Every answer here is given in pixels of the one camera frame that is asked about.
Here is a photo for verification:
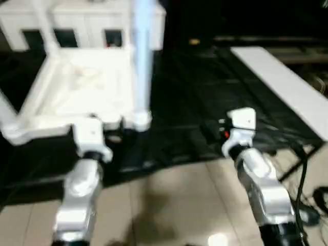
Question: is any white plastic table top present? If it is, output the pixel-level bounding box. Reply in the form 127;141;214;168
1;45;154;147

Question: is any black table mat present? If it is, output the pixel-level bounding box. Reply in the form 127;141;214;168
0;47;323;207

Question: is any white flat board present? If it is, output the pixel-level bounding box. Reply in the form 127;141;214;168
230;45;328;142

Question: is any black metal table leg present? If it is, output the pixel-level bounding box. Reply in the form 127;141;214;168
278;142;324;182

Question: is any black cabinet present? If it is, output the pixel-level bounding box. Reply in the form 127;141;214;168
163;0;328;49

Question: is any white cabinet with glass doors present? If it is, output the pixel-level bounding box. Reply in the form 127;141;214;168
0;0;168;52

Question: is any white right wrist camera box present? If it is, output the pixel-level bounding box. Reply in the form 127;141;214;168
221;107;257;159

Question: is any black floor cable bundle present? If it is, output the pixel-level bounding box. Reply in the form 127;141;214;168
311;186;328;216

